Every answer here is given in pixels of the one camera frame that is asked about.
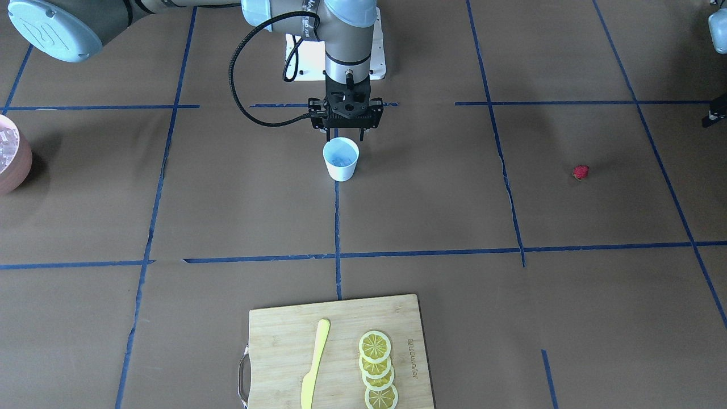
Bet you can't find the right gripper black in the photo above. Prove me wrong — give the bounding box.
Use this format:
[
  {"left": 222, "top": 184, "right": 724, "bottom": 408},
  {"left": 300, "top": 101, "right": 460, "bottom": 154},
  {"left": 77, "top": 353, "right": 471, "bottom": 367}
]
[{"left": 307, "top": 80, "right": 383, "bottom": 142}]

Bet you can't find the clear ice cube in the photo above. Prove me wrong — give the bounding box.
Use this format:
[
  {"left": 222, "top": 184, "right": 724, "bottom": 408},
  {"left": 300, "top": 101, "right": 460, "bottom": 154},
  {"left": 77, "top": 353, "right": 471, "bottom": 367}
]
[{"left": 329, "top": 155, "right": 356, "bottom": 168}]

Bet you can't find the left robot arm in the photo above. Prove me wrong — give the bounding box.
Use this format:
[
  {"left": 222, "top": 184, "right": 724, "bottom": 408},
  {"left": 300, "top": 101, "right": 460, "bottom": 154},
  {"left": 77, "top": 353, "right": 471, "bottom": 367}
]
[{"left": 701, "top": 1, "right": 726, "bottom": 128}]

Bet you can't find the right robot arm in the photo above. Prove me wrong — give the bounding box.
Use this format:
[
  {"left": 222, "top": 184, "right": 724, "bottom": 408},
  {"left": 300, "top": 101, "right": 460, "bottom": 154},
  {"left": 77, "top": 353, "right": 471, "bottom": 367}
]
[{"left": 7, "top": 1, "right": 385, "bottom": 137}]

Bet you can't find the light blue cup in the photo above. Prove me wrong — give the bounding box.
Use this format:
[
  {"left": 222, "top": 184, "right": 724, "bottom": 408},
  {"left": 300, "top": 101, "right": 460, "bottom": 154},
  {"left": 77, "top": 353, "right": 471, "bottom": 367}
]
[{"left": 322, "top": 137, "right": 360, "bottom": 182}]

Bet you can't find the pink bowl of ice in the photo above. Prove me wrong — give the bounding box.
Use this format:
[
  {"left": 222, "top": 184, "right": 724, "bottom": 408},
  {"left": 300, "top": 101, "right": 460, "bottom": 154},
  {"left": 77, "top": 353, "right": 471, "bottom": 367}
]
[{"left": 1, "top": 115, "right": 33, "bottom": 196}]

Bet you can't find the red strawberry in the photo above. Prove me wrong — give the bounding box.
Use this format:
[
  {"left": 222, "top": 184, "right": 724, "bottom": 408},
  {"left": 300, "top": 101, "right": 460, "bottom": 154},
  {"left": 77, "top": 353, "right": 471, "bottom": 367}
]
[{"left": 572, "top": 165, "right": 590, "bottom": 180}]

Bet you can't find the bamboo cutting board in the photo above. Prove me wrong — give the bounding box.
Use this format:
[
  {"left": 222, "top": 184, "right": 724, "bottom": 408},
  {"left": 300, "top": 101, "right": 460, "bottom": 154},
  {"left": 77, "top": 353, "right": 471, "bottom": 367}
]
[{"left": 238, "top": 294, "right": 436, "bottom": 408}]

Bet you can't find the yellow plastic knife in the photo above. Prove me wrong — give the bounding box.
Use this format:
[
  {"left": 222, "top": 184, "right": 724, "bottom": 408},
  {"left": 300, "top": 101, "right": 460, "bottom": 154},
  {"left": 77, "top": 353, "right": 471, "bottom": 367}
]
[{"left": 299, "top": 319, "right": 331, "bottom": 408}]

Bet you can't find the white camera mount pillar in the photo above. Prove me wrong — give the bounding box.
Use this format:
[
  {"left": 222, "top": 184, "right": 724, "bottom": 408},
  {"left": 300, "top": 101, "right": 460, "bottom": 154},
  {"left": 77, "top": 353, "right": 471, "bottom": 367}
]
[{"left": 286, "top": 7, "right": 387, "bottom": 81}]

